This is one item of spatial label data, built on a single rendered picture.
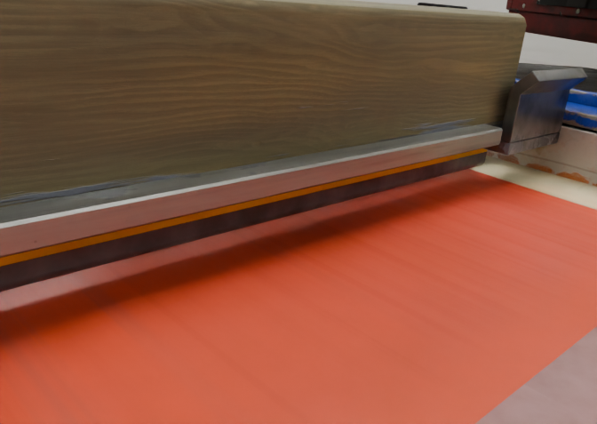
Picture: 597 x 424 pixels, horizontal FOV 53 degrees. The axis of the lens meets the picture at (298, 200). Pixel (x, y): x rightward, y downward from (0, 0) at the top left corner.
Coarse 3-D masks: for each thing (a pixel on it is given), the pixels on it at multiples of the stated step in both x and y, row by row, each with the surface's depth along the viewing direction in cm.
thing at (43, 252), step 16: (432, 160) 36; (448, 160) 37; (368, 176) 32; (304, 192) 29; (224, 208) 25; (240, 208) 26; (160, 224) 23; (176, 224) 24; (80, 240) 21; (96, 240) 22; (16, 256) 20; (32, 256) 20
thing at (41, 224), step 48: (384, 144) 30; (432, 144) 31; (480, 144) 35; (96, 192) 20; (144, 192) 20; (192, 192) 21; (240, 192) 23; (288, 192) 25; (0, 240) 17; (48, 240) 18
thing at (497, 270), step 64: (384, 192) 35; (448, 192) 36; (512, 192) 38; (320, 256) 26; (384, 256) 27; (448, 256) 27; (512, 256) 28; (576, 256) 29; (448, 320) 22; (512, 320) 22; (576, 320) 23; (576, 384) 19
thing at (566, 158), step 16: (576, 128) 41; (560, 144) 42; (576, 144) 41; (592, 144) 40; (512, 160) 45; (528, 160) 44; (544, 160) 43; (560, 160) 42; (576, 160) 41; (592, 160) 41; (576, 176) 42; (592, 176) 41
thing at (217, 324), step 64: (192, 256) 25; (256, 256) 26; (0, 320) 19; (64, 320) 20; (128, 320) 20; (192, 320) 20; (256, 320) 21; (320, 320) 21; (384, 320) 22; (0, 384) 16; (64, 384) 17; (128, 384) 17; (192, 384) 17; (256, 384) 17; (320, 384) 18; (384, 384) 18; (448, 384) 18; (512, 384) 19
